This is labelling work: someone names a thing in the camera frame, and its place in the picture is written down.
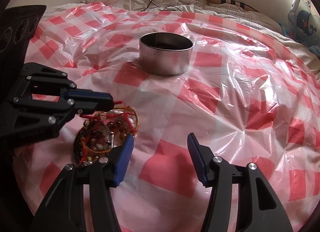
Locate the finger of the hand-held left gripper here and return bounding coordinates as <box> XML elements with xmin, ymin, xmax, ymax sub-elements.
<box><xmin>17</xmin><ymin>63</ymin><xmax>113</xmax><ymax>101</ymax></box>
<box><xmin>11</xmin><ymin>97</ymin><xmax>114</xmax><ymax>134</ymax></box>

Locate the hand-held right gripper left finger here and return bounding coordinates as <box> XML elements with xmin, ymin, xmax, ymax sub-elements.
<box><xmin>30</xmin><ymin>134</ymin><xmax>135</xmax><ymax>232</ymax></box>

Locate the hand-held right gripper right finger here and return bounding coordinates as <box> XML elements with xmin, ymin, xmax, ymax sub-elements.
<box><xmin>187</xmin><ymin>133</ymin><xmax>294</xmax><ymax>232</ymax></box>

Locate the red cord bracelet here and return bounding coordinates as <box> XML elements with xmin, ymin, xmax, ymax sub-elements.
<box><xmin>80</xmin><ymin>100</ymin><xmax>125</xmax><ymax>120</ymax></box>

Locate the beaded bracelets pile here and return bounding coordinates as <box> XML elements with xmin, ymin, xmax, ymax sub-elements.
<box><xmin>74</xmin><ymin>119</ymin><xmax>118</xmax><ymax>167</ymax></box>

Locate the brown bead bracelet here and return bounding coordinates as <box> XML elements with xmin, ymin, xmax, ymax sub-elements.
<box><xmin>105</xmin><ymin>119</ymin><xmax>131</xmax><ymax>140</ymax></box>

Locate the golden cord bracelet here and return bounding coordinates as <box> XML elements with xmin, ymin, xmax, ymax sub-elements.
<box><xmin>110</xmin><ymin>107</ymin><xmax>140</xmax><ymax>135</ymax></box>

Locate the round metal tin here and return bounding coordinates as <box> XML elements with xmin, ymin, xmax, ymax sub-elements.
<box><xmin>139</xmin><ymin>32</ymin><xmax>194</xmax><ymax>76</ymax></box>

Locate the red checked plastic tablecloth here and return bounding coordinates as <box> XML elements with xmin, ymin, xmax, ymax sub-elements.
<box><xmin>15</xmin><ymin>2</ymin><xmax>320</xmax><ymax>232</ymax></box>

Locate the striped plush toy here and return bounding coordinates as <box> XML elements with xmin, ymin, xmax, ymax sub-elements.
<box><xmin>202</xmin><ymin>0</ymin><xmax>258</xmax><ymax>13</ymax></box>

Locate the whale print pillow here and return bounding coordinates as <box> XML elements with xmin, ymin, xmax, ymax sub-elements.
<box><xmin>287</xmin><ymin>0</ymin><xmax>320</xmax><ymax>60</ymax></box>

